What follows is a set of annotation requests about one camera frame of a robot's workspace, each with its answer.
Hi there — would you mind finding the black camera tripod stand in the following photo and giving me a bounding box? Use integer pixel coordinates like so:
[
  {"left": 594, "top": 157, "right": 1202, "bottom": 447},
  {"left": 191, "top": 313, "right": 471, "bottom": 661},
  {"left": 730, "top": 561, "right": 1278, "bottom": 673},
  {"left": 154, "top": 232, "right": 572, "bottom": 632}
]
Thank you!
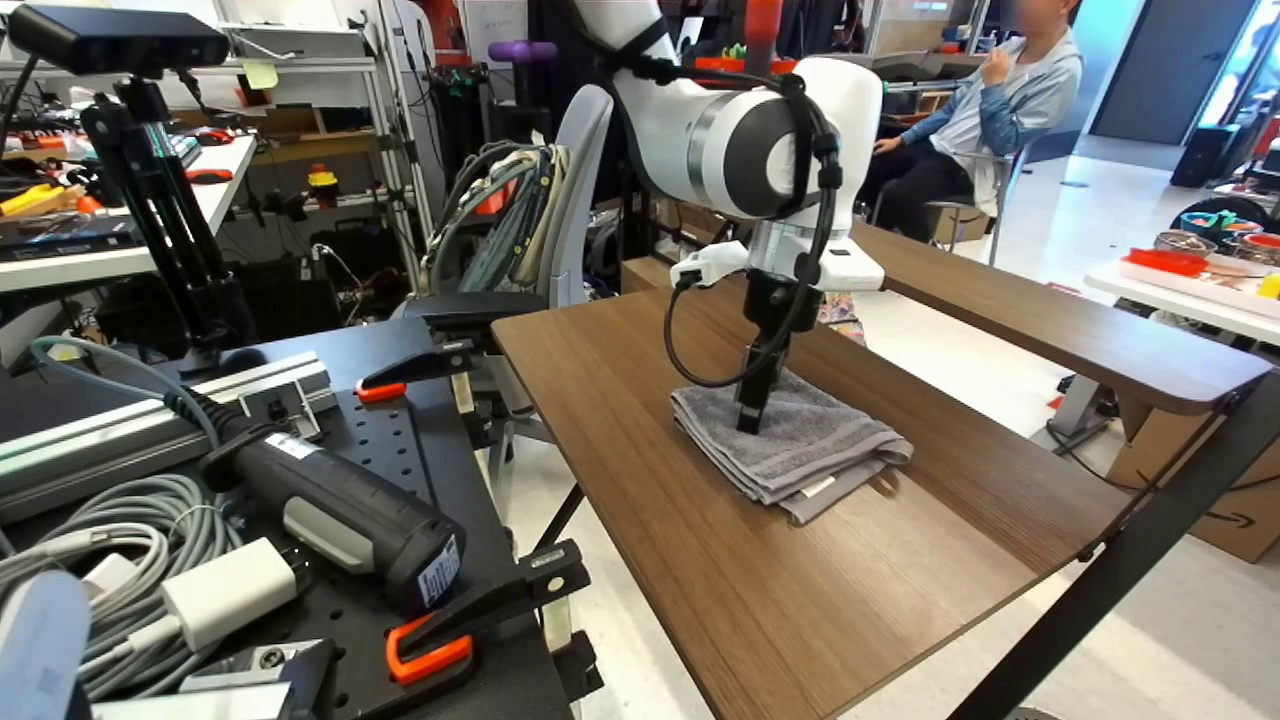
[{"left": 82, "top": 76, "right": 256, "bottom": 356}]

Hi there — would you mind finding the grey cable bundle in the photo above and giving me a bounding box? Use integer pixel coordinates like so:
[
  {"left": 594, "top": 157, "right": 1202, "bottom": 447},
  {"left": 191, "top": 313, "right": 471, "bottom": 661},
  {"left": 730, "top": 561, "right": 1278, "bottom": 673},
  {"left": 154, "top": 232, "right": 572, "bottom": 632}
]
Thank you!
[{"left": 0, "top": 467, "right": 249, "bottom": 703}]

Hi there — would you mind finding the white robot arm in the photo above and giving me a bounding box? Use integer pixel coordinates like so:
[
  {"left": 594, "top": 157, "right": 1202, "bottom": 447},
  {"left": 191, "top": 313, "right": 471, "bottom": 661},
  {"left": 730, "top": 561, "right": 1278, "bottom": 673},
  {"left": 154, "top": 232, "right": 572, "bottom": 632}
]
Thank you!
[{"left": 572, "top": 0, "right": 886, "bottom": 433}]

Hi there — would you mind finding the white side table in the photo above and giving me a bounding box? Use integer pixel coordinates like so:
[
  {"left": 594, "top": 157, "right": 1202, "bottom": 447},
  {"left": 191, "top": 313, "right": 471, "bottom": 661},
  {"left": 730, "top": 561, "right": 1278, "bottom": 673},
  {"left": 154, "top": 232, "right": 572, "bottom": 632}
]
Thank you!
[{"left": 1089, "top": 249, "right": 1280, "bottom": 344}]

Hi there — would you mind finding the black camera on stand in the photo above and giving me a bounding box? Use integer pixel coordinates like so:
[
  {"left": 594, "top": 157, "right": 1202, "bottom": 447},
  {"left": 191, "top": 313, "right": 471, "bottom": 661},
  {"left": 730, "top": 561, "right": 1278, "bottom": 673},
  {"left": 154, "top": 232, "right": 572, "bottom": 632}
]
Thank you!
[{"left": 5, "top": 4, "right": 228, "bottom": 76}]

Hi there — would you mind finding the white power adapter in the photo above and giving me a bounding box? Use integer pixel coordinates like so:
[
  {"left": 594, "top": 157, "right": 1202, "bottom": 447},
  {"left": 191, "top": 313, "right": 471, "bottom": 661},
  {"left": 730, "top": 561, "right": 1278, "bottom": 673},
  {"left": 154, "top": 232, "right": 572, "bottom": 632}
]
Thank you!
[{"left": 160, "top": 542, "right": 295, "bottom": 654}]

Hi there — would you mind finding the grey towel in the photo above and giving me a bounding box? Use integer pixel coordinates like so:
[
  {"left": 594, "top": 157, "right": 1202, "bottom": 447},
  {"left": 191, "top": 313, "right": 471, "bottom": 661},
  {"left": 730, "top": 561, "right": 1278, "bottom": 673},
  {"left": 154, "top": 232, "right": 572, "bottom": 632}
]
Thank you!
[{"left": 674, "top": 372, "right": 911, "bottom": 526}]

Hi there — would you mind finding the wooden raised shelf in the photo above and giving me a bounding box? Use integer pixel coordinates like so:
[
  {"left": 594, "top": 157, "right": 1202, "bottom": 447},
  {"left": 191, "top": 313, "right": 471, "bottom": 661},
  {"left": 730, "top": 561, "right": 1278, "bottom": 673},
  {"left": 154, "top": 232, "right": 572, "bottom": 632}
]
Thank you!
[{"left": 857, "top": 226, "right": 1278, "bottom": 412}]

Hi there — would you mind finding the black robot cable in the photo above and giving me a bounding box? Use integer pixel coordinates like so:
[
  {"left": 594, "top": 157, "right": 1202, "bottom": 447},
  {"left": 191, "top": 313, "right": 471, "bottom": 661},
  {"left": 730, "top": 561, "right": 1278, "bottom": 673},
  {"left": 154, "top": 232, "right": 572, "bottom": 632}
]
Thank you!
[{"left": 660, "top": 76, "right": 849, "bottom": 392}]

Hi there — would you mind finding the cardboard box under table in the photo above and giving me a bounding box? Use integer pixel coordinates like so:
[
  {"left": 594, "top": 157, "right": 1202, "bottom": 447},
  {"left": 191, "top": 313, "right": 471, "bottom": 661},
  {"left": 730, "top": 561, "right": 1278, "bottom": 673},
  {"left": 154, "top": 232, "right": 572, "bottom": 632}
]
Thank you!
[{"left": 1108, "top": 406, "right": 1280, "bottom": 569}]

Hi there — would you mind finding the grey office chair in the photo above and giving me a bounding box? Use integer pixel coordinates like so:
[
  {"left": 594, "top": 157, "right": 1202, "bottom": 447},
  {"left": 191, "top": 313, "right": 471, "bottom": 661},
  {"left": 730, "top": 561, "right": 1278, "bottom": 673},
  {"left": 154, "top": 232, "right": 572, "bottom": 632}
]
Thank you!
[{"left": 401, "top": 84, "right": 618, "bottom": 334}]

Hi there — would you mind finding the white workbench at left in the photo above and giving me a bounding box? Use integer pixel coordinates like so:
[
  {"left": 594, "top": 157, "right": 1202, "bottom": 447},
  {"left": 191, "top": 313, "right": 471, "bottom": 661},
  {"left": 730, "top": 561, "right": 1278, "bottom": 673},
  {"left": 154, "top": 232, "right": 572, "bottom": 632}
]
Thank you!
[{"left": 0, "top": 128, "right": 261, "bottom": 296}]

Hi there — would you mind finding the seated person in blue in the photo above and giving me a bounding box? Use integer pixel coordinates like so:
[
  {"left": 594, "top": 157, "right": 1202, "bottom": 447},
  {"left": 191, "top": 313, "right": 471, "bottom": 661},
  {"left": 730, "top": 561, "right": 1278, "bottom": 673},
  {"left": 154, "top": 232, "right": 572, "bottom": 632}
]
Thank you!
[{"left": 861, "top": 0, "right": 1085, "bottom": 240}]

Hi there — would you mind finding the black handheld scanner tool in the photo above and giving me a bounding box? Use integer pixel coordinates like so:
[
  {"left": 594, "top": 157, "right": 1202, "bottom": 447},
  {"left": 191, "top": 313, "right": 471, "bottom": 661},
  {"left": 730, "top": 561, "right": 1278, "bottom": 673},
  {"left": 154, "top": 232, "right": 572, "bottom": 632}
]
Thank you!
[{"left": 234, "top": 433, "right": 463, "bottom": 621}]

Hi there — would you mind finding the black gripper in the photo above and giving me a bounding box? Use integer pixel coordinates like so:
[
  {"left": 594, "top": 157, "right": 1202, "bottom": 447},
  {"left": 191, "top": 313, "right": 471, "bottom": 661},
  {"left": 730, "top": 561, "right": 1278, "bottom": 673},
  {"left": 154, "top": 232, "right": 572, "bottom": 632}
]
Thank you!
[{"left": 735, "top": 274, "right": 804, "bottom": 433}]

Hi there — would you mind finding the aluminium extrusion rail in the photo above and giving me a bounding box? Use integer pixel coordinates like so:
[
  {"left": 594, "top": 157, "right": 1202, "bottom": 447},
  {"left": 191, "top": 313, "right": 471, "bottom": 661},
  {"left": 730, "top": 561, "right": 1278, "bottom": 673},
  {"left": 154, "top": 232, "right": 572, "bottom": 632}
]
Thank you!
[{"left": 0, "top": 353, "right": 335, "bottom": 526}]

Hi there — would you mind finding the black orange bar clamp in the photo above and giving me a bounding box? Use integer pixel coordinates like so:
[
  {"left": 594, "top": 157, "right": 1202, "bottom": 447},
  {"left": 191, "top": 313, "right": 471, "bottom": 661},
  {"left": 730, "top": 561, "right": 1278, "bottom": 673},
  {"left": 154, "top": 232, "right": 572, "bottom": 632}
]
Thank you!
[{"left": 385, "top": 542, "right": 594, "bottom": 687}]

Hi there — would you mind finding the black perforated board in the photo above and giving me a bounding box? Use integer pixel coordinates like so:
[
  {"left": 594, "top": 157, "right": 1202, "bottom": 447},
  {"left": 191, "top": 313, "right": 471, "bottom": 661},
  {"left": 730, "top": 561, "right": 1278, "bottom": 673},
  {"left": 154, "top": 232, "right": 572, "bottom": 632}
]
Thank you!
[{"left": 197, "top": 316, "right": 607, "bottom": 720}]

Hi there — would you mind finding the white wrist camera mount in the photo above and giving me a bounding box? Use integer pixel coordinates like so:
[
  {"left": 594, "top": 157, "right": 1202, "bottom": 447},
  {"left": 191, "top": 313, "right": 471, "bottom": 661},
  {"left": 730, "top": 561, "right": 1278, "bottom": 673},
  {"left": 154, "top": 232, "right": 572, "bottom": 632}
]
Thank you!
[{"left": 669, "top": 226, "right": 886, "bottom": 292}]

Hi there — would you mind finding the black table leg frame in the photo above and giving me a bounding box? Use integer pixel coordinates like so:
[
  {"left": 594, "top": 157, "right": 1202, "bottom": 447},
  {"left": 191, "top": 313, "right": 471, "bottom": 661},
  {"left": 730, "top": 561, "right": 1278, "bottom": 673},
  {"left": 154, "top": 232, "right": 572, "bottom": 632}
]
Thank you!
[{"left": 950, "top": 372, "right": 1280, "bottom": 720}]

